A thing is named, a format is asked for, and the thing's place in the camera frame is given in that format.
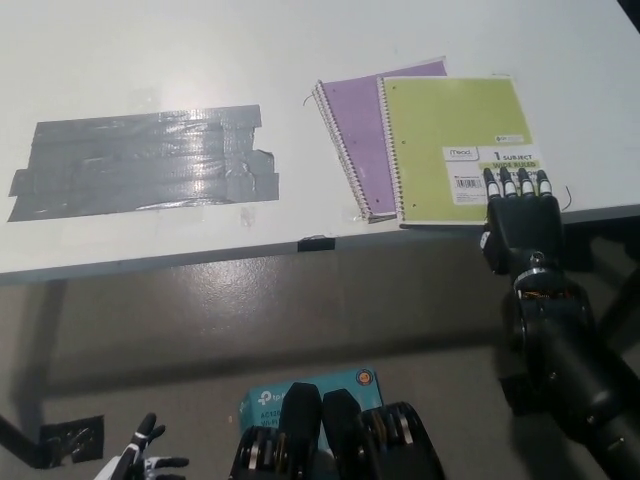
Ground dark object under table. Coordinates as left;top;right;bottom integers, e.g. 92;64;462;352
564;219;640;281

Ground grey duct tape patch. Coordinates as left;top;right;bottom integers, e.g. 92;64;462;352
5;103;281;224

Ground green spiral Mead notebook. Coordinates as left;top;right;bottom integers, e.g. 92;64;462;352
375;74;549;231

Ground small black tape strip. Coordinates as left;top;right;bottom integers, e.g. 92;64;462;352
297;237;336;253

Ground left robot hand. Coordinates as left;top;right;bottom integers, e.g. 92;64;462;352
97;412;191;480

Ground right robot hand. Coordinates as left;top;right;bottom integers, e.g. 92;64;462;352
479;166;566;276

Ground black table leg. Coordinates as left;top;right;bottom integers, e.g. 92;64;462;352
597;264;640;346
0;412;39;456

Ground black robot torso blocks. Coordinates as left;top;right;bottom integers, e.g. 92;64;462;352
227;382;446;480

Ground purple spiral notebook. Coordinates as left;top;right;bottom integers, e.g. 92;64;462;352
312;57;449;225

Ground teal TP-Link box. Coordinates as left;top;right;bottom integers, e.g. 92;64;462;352
237;366;386;451

